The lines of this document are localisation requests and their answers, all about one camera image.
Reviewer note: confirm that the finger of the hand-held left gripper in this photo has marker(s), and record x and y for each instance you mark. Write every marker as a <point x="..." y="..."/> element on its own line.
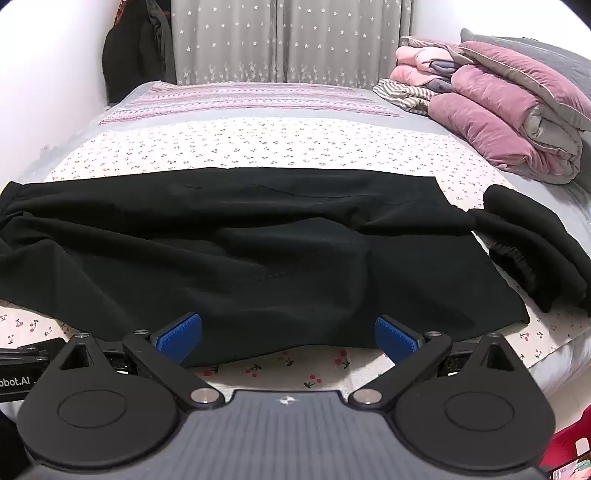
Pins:
<point x="32" y="348"/>

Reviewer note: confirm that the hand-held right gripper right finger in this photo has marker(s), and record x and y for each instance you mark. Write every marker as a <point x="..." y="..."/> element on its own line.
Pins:
<point x="398" y="340"/>

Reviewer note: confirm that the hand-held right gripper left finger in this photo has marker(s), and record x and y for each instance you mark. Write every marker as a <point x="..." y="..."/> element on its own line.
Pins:
<point x="179" y="338"/>

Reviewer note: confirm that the black pants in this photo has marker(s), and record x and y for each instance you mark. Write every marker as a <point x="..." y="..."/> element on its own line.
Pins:
<point x="231" y="254"/>

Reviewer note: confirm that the folded black garment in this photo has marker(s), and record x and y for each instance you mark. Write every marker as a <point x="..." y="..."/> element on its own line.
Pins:
<point x="521" y="230"/>

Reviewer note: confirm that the red box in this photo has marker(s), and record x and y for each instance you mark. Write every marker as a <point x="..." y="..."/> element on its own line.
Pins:
<point x="568" y="443"/>

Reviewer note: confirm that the cherry print bed sheet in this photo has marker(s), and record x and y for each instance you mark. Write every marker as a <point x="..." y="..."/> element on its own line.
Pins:
<point x="277" y="143"/>

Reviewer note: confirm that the pink velvet quilt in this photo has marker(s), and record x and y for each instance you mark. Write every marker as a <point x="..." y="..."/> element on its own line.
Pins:
<point x="485" y="115"/>

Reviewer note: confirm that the striped folded cloth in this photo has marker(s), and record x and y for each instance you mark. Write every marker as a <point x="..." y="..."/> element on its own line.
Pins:
<point x="401" y="94"/>

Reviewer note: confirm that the pink striped blanket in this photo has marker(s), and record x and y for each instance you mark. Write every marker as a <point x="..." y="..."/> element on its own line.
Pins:
<point x="240" y="99"/>

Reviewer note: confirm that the pink padded jacket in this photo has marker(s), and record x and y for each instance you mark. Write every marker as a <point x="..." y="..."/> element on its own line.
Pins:
<point x="415" y="57"/>

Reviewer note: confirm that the dark hanging clothes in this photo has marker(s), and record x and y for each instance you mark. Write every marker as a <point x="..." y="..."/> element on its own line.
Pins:
<point x="134" y="55"/>

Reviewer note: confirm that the grey star print curtain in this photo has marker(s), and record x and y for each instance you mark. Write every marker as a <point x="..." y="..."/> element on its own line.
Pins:
<point x="286" y="41"/>

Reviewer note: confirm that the grey quilted blanket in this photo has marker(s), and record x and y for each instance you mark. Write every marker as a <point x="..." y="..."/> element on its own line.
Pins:
<point x="554" y="55"/>

